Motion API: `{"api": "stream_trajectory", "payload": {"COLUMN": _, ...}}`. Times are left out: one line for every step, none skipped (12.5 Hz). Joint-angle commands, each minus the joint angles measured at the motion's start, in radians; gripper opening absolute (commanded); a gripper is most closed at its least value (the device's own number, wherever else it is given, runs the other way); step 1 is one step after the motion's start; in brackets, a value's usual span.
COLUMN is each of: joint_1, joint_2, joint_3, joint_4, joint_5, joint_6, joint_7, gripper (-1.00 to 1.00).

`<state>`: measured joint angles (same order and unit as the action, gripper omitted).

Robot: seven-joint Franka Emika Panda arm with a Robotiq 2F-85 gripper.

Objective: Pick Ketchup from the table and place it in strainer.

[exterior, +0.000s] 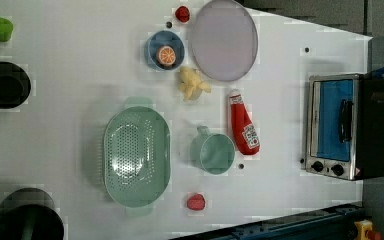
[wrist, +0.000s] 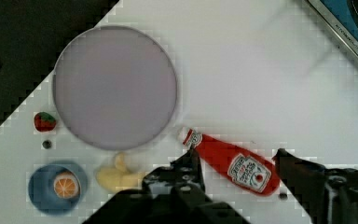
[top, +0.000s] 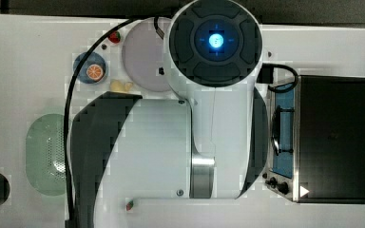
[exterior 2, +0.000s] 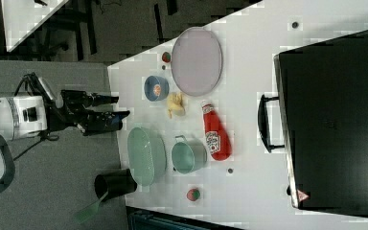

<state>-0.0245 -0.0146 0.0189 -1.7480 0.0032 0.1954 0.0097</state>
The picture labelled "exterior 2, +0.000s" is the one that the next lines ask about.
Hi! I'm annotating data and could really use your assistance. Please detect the black cable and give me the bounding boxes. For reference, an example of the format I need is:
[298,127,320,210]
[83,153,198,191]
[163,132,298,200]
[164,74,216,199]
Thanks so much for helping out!
[12,74,60,162]

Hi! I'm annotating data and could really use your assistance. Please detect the green cup with handle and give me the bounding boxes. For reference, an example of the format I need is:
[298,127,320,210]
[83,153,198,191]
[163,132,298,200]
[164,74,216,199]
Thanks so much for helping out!
[172,135,207,174]

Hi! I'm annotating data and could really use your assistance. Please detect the red strawberry toy near cup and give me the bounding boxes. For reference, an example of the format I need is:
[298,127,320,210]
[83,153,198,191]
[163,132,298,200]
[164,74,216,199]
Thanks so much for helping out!
[187,188,200,202]

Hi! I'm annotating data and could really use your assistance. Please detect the green spatula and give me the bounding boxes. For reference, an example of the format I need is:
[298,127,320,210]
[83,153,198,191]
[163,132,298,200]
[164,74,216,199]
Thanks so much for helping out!
[74,193,108,224]

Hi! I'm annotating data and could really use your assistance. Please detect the red strawberry toy near plate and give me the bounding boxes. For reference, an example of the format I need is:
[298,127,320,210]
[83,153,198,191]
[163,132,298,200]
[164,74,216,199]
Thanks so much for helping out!
[161,52,171,63]

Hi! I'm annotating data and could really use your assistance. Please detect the orange slice toy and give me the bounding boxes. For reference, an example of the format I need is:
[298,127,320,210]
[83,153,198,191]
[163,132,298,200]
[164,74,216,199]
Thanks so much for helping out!
[153,84,161,96]

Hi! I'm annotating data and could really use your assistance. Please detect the yellow banana toy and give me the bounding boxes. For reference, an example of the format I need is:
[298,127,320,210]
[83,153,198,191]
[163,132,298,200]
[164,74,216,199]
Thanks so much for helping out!
[167,93,185,119]

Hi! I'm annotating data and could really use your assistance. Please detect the red ketchup bottle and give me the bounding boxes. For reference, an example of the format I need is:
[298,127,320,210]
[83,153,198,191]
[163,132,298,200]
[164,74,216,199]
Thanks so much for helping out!
[201,101,232,161]

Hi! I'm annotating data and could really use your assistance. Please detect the black cylindrical holder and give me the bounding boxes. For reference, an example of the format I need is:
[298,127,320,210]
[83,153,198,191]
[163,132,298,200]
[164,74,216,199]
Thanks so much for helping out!
[94,169,137,202]

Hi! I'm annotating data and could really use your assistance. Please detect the grey round plate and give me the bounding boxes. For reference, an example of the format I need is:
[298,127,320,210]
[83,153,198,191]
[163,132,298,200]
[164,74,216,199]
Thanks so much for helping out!
[171,27,222,97]

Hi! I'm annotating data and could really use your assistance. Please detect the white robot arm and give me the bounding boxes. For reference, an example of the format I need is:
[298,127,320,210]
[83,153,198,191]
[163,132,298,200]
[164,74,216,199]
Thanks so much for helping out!
[0,95,129,194]

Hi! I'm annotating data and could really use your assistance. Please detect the black toaster oven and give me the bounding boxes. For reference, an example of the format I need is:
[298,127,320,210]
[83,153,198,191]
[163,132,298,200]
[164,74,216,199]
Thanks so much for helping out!
[273,30,368,218]

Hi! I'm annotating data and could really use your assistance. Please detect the green oval strainer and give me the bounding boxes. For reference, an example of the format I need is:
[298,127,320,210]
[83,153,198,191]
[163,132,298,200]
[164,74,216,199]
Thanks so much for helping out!
[127,127,167,186]

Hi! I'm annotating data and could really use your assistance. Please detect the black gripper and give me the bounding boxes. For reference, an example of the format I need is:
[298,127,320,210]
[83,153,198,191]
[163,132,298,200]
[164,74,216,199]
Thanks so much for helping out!
[47,90,130,135]

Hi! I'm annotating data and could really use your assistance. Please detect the blue bowl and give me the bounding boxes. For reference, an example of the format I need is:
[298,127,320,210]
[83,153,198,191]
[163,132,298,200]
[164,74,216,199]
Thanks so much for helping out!
[144,76,170,102]

